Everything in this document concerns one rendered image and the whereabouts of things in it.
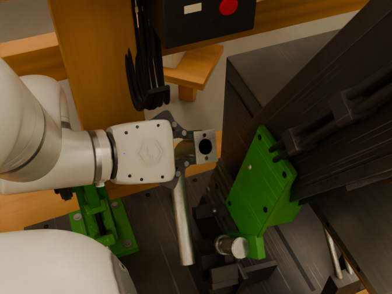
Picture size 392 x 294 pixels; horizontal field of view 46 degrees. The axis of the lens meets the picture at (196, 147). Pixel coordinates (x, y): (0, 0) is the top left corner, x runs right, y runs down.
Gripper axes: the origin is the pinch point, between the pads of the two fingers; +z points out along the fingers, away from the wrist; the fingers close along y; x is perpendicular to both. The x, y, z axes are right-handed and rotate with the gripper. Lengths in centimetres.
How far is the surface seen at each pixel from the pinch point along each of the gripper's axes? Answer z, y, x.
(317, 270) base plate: 30.9, -29.9, 7.9
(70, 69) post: -16.3, 16.1, 18.3
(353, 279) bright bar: 28.6, -27.8, -5.2
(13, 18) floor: 0, 89, 279
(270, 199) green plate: 9.6, -9.7, -7.1
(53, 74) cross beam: -17.6, 16.8, 29.9
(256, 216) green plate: 9.7, -13.1, -2.5
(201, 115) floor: 84, 10, 163
